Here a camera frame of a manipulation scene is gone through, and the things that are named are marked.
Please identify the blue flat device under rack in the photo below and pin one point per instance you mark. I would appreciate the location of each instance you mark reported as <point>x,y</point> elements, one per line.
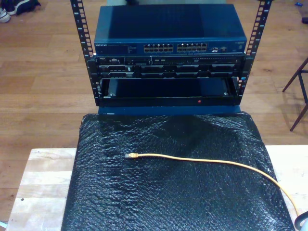
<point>144,110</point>

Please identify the black rack shelf tray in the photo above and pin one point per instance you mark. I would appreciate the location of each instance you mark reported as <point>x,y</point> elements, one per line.
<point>168,101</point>

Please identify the black rack server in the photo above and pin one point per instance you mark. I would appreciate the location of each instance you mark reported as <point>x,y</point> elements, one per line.
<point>168,68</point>

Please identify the black bubble mat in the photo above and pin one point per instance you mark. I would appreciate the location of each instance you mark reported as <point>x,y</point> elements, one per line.
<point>168,192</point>

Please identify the dark sneaker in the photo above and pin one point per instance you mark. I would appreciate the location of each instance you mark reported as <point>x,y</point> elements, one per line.
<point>26,6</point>

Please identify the white sneaker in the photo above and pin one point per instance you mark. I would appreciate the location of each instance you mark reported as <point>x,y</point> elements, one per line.
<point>3,15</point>

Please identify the small blue floor object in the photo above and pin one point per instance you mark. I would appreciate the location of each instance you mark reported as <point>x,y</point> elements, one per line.
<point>298,4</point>

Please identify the blue network switch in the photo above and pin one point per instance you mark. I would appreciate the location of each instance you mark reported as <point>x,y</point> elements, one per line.
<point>168,24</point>

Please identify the black rack frame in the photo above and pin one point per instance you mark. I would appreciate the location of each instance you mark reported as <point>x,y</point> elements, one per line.
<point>81,26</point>

